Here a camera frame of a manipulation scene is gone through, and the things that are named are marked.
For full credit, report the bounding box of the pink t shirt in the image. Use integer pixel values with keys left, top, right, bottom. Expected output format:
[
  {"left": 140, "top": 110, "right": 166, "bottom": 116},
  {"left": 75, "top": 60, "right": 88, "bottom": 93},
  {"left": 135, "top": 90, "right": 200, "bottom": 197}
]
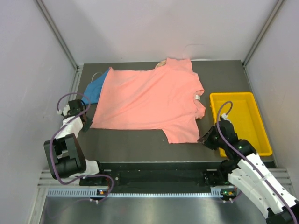
[{"left": 92, "top": 58, "right": 206, "bottom": 144}]

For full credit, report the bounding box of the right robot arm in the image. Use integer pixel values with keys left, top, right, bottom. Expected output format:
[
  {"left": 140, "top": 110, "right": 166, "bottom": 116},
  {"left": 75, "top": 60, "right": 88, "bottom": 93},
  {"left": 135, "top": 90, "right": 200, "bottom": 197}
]
[{"left": 199, "top": 119, "right": 299, "bottom": 224}]

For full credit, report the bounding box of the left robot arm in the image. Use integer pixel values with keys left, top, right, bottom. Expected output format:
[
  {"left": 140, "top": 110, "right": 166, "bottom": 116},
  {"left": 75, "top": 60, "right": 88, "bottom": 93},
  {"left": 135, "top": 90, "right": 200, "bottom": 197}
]
[{"left": 43, "top": 99, "right": 106, "bottom": 185}]

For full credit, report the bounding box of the blue cloth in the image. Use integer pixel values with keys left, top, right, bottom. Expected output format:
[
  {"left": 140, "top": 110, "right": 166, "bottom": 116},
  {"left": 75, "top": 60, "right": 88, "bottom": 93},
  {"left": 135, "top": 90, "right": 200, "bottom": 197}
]
[{"left": 84, "top": 69, "right": 110, "bottom": 104}]

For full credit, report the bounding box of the yellow plastic tray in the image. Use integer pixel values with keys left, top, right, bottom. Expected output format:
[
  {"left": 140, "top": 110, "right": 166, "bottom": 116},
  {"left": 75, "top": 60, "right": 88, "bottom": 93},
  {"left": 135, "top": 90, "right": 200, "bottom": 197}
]
[{"left": 210, "top": 92, "right": 272, "bottom": 156}]

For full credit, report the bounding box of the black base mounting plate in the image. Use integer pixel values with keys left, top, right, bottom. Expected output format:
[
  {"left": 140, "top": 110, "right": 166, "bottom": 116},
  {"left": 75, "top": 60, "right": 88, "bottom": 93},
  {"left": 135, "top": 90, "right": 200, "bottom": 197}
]
[{"left": 79, "top": 162, "right": 232, "bottom": 194}]

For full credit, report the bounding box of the floral patterned cloth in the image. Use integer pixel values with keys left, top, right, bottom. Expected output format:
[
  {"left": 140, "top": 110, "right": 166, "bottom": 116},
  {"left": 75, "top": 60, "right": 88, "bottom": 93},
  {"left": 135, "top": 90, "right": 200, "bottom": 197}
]
[{"left": 155, "top": 59, "right": 167, "bottom": 68}]

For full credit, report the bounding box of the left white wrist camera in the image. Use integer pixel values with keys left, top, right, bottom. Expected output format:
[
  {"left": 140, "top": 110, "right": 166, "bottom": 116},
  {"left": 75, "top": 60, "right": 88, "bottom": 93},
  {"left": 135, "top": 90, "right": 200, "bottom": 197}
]
[{"left": 57, "top": 104, "right": 70, "bottom": 117}]

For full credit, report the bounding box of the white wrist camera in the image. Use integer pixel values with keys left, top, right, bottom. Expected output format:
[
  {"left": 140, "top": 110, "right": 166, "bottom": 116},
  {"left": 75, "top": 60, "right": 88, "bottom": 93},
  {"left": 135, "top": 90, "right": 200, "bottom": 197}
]
[
  {"left": 57, "top": 104, "right": 70, "bottom": 117},
  {"left": 220, "top": 113, "right": 230, "bottom": 122}
]

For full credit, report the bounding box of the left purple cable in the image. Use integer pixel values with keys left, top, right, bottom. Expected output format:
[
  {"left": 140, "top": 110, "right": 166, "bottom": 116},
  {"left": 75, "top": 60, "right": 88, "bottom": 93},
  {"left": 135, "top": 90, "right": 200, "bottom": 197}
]
[{"left": 45, "top": 92, "right": 115, "bottom": 217}]

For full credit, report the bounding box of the purple cable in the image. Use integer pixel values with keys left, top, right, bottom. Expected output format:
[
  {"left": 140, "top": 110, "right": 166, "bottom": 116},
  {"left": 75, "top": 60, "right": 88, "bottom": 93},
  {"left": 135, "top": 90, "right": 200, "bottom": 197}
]
[
  {"left": 45, "top": 92, "right": 115, "bottom": 217},
  {"left": 216, "top": 100, "right": 295, "bottom": 221}
]

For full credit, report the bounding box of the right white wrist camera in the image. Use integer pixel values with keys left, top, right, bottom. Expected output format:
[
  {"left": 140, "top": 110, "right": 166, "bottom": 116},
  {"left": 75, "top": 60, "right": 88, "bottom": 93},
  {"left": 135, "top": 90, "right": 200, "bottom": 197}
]
[{"left": 220, "top": 113, "right": 230, "bottom": 122}]

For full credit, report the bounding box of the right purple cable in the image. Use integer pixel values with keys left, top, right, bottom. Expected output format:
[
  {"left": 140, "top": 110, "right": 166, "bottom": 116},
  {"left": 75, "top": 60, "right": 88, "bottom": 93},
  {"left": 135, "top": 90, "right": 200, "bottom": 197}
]
[{"left": 216, "top": 100, "right": 295, "bottom": 221}]

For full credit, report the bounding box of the slotted cable duct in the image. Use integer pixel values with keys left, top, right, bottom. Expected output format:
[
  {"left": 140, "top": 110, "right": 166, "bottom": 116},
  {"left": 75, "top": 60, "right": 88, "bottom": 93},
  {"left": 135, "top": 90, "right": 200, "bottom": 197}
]
[{"left": 47, "top": 188, "right": 236, "bottom": 198}]

